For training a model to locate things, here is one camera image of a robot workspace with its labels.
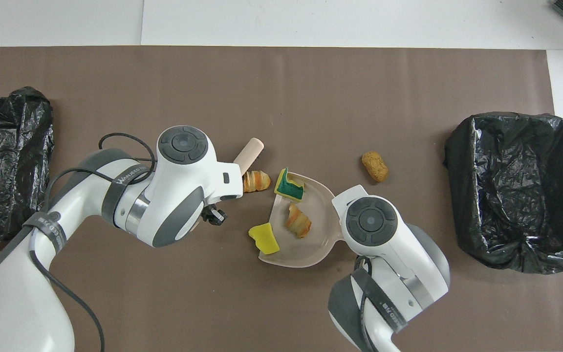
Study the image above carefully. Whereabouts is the brown toy bread roll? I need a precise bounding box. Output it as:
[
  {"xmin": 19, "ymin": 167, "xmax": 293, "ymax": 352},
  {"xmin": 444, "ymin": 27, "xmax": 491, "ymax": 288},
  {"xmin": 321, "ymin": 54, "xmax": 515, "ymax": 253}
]
[{"xmin": 362, "ymin": 151, "xmax": 390, "ymax": 183}]

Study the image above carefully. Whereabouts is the orange striped toy croissant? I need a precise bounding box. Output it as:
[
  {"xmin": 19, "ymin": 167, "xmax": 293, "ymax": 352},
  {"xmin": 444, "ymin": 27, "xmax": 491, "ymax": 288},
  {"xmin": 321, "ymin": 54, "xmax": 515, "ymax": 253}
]
[
  {"xmin": 242, "ymin": 170, "xmax": 271, "ymax": 193},
  {"xmin": 285, "ymin": 203, "xmax": 312, "ymax": 239}
]

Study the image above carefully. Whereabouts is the beige handled hand brush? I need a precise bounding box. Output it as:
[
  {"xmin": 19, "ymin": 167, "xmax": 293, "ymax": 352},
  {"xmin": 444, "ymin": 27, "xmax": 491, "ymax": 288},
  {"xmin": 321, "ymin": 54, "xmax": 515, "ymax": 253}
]
[{"xmin": 191, "ymin": 138, "xmax": 265, "ymax": 233}]

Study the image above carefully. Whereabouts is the yellow sponge green scourer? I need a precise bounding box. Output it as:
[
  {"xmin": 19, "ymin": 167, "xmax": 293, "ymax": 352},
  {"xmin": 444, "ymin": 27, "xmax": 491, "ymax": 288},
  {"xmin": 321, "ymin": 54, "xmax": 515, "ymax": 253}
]
[{"xmin": 275, "ymin": 168, "xmax": 306, "ymax": 202}]

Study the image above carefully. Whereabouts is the plain yellow sponge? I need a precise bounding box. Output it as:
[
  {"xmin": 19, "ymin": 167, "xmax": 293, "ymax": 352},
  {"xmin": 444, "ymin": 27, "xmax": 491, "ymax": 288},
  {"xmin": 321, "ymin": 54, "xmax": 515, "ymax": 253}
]
[{"xmin": 248, "ymin": 222, "xmax": 281, "ymax": 255}]

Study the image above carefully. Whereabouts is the brown table mat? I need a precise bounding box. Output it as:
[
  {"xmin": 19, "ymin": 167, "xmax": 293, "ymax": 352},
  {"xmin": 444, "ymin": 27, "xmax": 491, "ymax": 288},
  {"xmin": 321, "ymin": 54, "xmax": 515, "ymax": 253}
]
[{"xmin": 0, "ymin": 46, "xmax": 563, "ymax": 352}]

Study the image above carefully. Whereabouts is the pale pink plastic dustpan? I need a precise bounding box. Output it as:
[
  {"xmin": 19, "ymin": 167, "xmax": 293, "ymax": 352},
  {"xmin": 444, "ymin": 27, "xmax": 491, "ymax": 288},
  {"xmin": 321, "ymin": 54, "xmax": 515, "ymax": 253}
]
[{"xmin": 257, "ymin": 171, "xmax": 346, "ymax": 268}]

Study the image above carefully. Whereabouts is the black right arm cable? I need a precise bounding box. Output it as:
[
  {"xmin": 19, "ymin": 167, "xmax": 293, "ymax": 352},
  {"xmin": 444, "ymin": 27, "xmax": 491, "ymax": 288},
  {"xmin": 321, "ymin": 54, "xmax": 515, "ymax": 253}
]
[{"xmin": 354, "ymin": 255, "xmax": 377, "ymax": 352}]

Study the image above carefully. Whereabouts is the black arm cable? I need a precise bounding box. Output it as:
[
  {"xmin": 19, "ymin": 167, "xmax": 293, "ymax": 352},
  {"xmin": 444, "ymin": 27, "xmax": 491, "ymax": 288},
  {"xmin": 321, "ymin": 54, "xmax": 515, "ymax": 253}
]
[
  {"xmin": 30, "ymin": 132, "xmax": 158, "ymax": 352},
  {"xmin": 354, "ymin": 255, "xmax": 377, "ymax": 352}
]

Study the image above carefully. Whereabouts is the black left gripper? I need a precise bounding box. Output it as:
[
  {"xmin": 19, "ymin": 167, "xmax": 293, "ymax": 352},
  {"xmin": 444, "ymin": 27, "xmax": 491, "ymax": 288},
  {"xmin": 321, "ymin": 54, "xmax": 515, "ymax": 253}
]
[{"xmin": 201, "ymin": 204, "xmax": 227, "ymax": 226}]

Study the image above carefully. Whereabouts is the bin lined black plastic bag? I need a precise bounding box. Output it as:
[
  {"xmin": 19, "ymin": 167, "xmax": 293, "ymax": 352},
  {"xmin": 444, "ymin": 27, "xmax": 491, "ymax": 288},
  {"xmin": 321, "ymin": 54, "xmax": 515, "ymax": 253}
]
[
  {"xmin": 0, "ymin": 87, "xmax": 55, "ymax": 241},
  {"xmin": 444, "ymin": 112, "xmax": 563, "ymax": 274}
]

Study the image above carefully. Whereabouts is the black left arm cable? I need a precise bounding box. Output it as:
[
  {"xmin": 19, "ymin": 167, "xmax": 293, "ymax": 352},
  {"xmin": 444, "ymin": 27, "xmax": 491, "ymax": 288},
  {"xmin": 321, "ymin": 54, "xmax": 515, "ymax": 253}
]
[{"xmin": 30, "ymin": 132, "xmax": 158, "ymax": 352}]

